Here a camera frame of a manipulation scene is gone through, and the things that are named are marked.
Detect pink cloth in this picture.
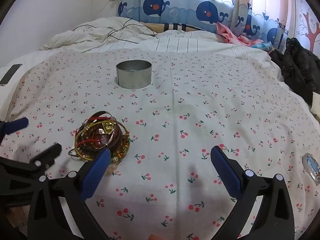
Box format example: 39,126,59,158
216,21,264,47

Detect pile of bracelets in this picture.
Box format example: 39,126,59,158
68,111,131,178

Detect blue whale print curtain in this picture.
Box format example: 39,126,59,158
117,0,288,48

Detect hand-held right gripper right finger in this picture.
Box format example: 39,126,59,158
211,145,296,240

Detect cherry print bed sheet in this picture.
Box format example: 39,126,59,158
0,48,320,240

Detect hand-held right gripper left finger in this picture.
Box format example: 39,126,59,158
27,149,111,240

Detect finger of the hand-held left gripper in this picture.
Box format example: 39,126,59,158
29,142,62,168
0,117,29,138

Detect pink tree wall sticker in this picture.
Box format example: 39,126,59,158
297,5,320,53

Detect black jacket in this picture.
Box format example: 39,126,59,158
270,37,320,107

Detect black smartphone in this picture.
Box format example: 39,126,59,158
0,64,23,85

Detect white striped quilt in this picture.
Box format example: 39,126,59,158
39,16,272,55

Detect round metal tin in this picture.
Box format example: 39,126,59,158
116,59,153,90

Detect black cable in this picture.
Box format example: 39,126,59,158
74,17,156,44

